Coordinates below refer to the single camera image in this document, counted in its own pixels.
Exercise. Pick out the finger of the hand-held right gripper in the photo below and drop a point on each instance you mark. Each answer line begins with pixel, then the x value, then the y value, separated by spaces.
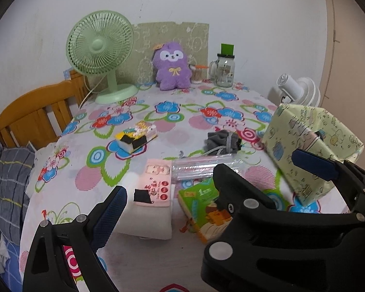
pixel 314 164
pixel 231 185

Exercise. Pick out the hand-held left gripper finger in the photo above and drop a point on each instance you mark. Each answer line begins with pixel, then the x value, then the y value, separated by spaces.
pixel 109 216

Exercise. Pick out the green children's book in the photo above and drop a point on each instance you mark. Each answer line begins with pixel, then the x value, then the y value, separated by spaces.
pixel 197 200

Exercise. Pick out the white foam block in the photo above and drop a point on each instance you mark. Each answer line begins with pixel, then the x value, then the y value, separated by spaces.
pixel 146 222

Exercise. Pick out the yellow-green printed fabric storage box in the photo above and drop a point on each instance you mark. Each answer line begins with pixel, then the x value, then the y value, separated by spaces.
pixel 292 121

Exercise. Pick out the pink printed packet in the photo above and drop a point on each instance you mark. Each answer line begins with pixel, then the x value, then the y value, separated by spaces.
pixel 158 185

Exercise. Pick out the small black square pad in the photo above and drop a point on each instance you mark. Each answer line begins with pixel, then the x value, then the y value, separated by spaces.
pixel 142 196

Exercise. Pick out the white standing fan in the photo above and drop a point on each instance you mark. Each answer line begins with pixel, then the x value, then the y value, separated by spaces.
pixel 304 89

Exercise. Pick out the blue patterned bedsheet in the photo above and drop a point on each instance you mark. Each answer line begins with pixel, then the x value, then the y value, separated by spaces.
pixel 13 255

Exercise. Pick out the beige door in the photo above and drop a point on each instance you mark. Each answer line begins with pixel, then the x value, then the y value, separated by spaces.
pixel 352 67

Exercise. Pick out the grey plaid pillow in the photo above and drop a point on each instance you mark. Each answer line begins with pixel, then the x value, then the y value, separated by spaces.
pixel 9 182

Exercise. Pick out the glass jar mug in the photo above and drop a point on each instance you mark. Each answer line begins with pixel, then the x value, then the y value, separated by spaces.
pixel 224 73

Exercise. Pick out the wooden bed headboard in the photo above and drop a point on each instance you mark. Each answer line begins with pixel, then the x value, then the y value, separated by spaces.
pixel 33 112

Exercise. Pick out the purple plush toy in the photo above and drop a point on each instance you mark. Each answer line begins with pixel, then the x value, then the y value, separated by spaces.
pixel 172 70

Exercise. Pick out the green patterned cardboard sheet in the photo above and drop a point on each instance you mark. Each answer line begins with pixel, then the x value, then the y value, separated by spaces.
pixel 170 33

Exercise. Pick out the green desk fan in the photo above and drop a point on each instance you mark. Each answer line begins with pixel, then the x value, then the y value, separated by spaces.
pixel 100 45

